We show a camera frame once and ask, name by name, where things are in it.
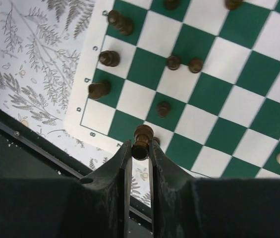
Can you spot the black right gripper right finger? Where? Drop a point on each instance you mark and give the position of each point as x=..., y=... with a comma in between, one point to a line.
x=188, y=207

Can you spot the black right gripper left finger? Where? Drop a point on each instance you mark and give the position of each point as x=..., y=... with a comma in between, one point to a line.
x=96, y=206

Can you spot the dark rook chess piece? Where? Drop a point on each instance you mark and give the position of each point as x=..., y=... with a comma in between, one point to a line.
x=143, y=135

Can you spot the green white chess board mat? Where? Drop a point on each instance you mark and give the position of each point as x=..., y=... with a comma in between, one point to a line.
x=224, y=121

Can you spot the dark pawn chess piece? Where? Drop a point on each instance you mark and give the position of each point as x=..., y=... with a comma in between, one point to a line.
x=233, y=4
x=173, y=62
x=163, y=109
x=171, y=4
x=195, y=65

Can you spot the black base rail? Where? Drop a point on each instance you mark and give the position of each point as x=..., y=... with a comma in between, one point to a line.
x=25, y=156

